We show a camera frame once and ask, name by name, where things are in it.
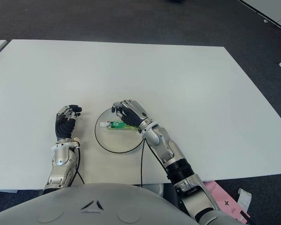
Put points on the pink cardboard box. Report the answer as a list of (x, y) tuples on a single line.
[(224, 199)]

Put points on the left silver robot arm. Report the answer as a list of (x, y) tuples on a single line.
[(59, 164)]

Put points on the white table with black edge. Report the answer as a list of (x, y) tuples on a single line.
[(274, 11)]

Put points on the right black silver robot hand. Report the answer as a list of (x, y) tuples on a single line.
[(133, 112)]

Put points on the green white toothpaste tube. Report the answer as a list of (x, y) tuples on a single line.
[(116, 125)]

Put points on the grey robot torso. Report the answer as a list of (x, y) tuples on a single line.
[(91, 206)]

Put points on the white paper tag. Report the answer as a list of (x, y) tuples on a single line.
[(244, 199)]

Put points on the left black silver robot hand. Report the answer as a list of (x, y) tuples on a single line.
[(64, 127)]

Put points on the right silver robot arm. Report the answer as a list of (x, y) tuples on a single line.
[(178, 164)]

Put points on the white plate with black rim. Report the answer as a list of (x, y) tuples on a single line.
[(117, 140)]

